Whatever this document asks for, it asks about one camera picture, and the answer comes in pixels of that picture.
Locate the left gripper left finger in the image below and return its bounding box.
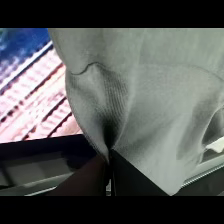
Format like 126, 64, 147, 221
49, 153, 111, 197

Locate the dark grey T-shirt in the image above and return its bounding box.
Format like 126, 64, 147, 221
47, 27, 224, 197

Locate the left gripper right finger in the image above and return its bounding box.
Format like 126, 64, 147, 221
111, 149, 170, 197

